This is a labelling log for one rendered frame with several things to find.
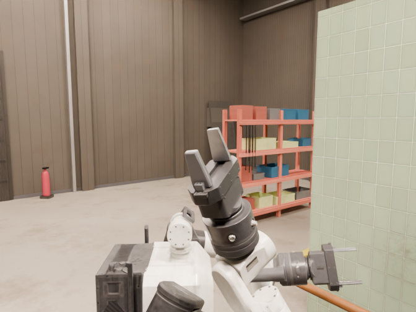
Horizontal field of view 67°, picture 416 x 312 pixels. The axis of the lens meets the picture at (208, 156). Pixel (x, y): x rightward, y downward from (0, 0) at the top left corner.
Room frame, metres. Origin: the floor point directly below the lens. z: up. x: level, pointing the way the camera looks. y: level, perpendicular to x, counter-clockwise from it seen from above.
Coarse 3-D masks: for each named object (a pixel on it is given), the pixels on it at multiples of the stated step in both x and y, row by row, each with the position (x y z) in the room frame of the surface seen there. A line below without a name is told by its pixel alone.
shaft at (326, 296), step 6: (306, 288) 1.05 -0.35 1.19; (312, 288) 1.04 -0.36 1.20; (318, 288) 1.03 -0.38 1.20; (318, 294) 1.01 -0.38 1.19; (324, 294) 1.00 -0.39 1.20; (330, 294) 0.99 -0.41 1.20; (330, 300) 0.98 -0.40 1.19; (336, 300) 0.97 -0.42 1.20; (342, 300) 0.96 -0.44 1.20; (342, 306) 0.94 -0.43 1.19; (348, 306) 0.93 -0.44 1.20; (354, 306) 0.92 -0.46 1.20
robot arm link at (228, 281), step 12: (216, 264) 0.54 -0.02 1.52; (228, 264) 0.53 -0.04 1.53; (216, 276) 0.54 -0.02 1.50; (228, 276) 0.52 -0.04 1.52; (228, 288) 0.53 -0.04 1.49; (240, 288) 0.52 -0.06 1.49; (264, 288) 0.59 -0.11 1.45; (276, 288) 0.57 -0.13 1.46; (228, 300) 0.55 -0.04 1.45; (240, 300) 0.51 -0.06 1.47; (252, 300) 0.52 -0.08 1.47; (264, 300) 0.55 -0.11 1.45; (276, 300) 0.54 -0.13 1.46
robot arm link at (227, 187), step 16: (224, 176) 0.49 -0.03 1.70; (192, 192) 0.47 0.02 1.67; (208, 192) 0.46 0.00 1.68; (224, 192) 0.48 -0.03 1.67; (240, 192) 0.54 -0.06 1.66; (208, 208) 0.49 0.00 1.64; (224, 208) 0.48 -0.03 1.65; (240, 208) 0.52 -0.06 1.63; (208, 224) 0.51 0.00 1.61; (224, 224) 0.50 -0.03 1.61; (240, 224) 0.50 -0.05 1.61; (256, 224) 0.52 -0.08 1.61; (224, 240) 0.50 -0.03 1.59; (240, 240) 0.50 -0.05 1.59
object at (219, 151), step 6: (210, 132) 0.53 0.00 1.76; (216, 132) 0.53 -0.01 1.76; (210, 138) 0.54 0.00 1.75; (216, 138) 0.53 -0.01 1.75; (222, 138) 0.53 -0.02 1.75; (210, 144) 0.54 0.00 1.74; (216, 144) 0.54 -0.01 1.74; (222, 144) 0.53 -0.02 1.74; (210, 150) 0.55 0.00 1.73; (216, 150) 0.54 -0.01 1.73; (222, 150) 0.54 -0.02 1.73; (216, 156) 0.54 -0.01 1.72; (222, 156) 0.54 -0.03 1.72; (228, 156) 0.53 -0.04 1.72
